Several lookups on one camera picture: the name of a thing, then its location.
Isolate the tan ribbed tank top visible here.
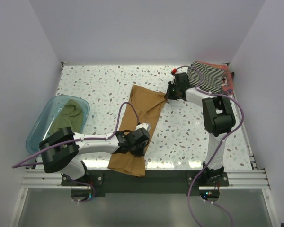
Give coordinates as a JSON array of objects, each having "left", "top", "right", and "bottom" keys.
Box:
[{"left": 108, "top": 85, "right": 167, "bottom": 177}]

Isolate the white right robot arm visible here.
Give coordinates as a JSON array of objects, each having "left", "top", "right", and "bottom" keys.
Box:
[{"left": 165, "top": 72, "right": 236, "bottom": 186}]

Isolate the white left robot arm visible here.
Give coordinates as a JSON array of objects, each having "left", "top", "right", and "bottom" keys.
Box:
[{"left": 39, "top": 123, "right": 150, "bottom": 185}]

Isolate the striped folded tank top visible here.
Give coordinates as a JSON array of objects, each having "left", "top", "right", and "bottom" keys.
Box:
[{"left": 187, "top": 61, "right": 224, "bottom": 93}]

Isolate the red patterned folded tank top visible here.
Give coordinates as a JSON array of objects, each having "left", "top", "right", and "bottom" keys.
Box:
[{"left": 196, "top": 61, "right": 234, "bottom": 95}]

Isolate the olive green tank top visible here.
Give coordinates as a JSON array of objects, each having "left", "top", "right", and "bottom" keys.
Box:
[{"left": 49, "top": 99, "right": 84, "bottom": 135}]

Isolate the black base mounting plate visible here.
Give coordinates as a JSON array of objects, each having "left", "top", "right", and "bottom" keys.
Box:
[{"left": 61, "top": 170, "right": 229, "bottom": 197}]

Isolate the translucent blue plastic bin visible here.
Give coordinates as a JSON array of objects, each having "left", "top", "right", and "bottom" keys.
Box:
[{"left": 26, "top": 95, "right": 90, "bottom": 154}]

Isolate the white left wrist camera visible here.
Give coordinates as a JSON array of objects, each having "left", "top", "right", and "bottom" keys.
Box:
[{"left": 135, "top": 123, "right": 151, "bottom": 131}]

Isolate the aluminium frame rail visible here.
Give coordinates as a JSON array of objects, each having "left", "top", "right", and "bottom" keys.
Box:
[{"left": 21, "top": 169, "right": 270, "bottom": 189}]

